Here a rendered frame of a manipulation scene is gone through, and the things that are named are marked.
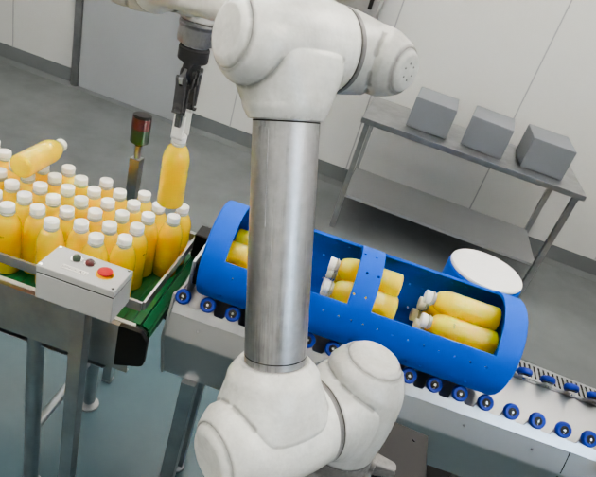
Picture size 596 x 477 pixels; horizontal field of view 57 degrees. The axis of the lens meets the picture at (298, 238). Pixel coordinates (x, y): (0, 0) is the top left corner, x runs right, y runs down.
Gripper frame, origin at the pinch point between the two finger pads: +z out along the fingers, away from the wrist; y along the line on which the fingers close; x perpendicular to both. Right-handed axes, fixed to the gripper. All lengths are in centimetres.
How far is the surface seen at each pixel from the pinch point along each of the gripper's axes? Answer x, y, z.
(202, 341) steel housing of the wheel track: -21, -11, 57
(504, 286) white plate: -112, 48, 39
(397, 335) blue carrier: -71, -12, 32
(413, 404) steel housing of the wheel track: -83, -10, 54
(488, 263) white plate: -107, 62, 39
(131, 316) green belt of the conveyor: 0, -16, 53
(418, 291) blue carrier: -77, 15, 34
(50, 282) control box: 15, -32, 36
